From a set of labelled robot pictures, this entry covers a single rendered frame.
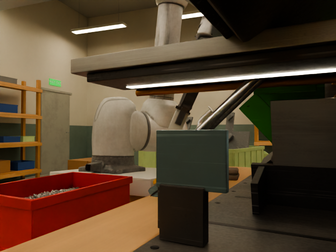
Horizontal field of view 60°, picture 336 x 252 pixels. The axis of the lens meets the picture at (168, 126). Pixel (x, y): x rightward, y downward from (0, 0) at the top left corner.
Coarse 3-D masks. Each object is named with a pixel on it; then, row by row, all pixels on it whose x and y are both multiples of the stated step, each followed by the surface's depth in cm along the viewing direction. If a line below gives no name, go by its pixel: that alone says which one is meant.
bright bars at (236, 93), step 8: (248, 80) 37; (256, 80) 37; (264, 80) 39; (240, 88) 38; (248, 88) 38; (232, 96) 38; (240, 96) 38; (224, 104) 39; (232, 104) 39; (216, 112) 39; (224, 112) 39; (208, 120) 40; (216, 120) 42; (200, 128) 40; (208, 128) 42
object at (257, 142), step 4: (256, 128) 665; (256, 132) 664; (256, 136) 664; (256, 140) 664; (260, 140) 697; (264, 140) 697; (268, 140) 697; (256, 144) 660; (260, 144) 657; (264, 144) 654; (268, 144) 651
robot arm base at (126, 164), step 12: (96, 156) 102; (108, 156) 100; (120, 156) 102; (132, 156) 106; (84, 168) 103; (96, 168) 98; (108, 168) 98; (120, 168) 98; (132, 168) 104; (144, 168) 110
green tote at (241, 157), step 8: (144, 152) 169; (152, 152) 165; (232, 152) 135; (240, 152) 141; (248, 152) 149; (256, 152) 158; (144, 160) 168; (152, 160) 165; (232, 160) 136; (240, 160) 141; (248, 160) 149; (256, 160) 158
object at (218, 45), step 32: (288, 32) 25; (320, 32) 24; (96, 64) 35; (128, 64) 33; (160, 64) 32; (192, 64) 30; (224, 64) 29; (256, 64) 27; (288, 64) 27; (320, 64) 27
